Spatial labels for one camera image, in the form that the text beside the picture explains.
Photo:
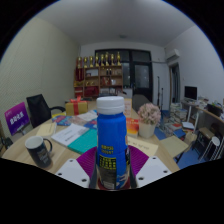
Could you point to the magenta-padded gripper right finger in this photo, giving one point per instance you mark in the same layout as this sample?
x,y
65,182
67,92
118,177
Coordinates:
x,y
138,160

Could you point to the grey armchair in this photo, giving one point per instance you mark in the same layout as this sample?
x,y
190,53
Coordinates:
x,y
140,101

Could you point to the yellow manila envelope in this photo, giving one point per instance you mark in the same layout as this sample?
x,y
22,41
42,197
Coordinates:
x,y
143,146

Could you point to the wooden shelf unit with trophies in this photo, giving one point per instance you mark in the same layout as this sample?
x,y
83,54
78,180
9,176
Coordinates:
x,y
98,76

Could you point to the black tripod stand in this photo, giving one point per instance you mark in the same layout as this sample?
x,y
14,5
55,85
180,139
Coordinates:
x,y
159,90

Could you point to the colourful printed book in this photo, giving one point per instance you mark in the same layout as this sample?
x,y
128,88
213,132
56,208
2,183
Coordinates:
x,y
63,120

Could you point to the white paper sheets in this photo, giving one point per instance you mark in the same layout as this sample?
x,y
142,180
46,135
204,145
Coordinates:
x,y
87,116

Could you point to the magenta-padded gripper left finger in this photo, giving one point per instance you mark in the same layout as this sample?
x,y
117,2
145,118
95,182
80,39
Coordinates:
x,y
87,161

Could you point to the pink flowers in white pot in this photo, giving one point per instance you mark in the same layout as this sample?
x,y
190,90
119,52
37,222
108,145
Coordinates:
x,y
149,115

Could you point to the pink canister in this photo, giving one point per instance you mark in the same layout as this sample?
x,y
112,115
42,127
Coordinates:
x,y
128,107

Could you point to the long wooden wall desk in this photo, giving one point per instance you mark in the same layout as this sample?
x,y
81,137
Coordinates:
x,y
210,113

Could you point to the white printed booklet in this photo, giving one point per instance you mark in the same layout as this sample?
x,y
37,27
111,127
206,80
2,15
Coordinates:
x,y
68,134

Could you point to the yellow gift box red ribbon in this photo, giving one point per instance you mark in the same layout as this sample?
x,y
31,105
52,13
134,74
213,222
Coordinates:
x,y
76,107

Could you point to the blue printed book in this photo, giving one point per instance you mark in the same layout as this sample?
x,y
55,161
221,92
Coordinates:
x,y
91,124

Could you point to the teal book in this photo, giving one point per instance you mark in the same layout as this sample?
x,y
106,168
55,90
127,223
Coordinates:
x,y
83,141

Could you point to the black computer monitor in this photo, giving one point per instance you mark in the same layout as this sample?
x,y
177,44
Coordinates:
x,y
190,92

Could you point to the pile of books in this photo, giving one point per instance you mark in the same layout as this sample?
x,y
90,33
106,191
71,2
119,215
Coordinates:
x,y
178,115

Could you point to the black office chair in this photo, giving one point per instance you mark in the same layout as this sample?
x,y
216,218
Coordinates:
x,y
37,110

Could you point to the black mug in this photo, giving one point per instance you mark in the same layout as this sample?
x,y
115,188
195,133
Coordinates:
x,y
40,155

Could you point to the white round stool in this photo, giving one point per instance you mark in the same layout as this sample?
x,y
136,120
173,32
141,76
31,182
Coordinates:
x,y
215,141

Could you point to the orange book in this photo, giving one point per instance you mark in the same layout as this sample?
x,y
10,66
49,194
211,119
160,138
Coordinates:
x,y
132,126

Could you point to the blue drink bottle white cap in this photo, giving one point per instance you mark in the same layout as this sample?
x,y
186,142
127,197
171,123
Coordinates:
x,y
111,136

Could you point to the purple sign board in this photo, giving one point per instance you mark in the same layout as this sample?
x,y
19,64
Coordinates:
x,y
16,118

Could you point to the white air conditioner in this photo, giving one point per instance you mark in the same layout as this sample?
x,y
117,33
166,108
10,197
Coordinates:
x,y
172,55

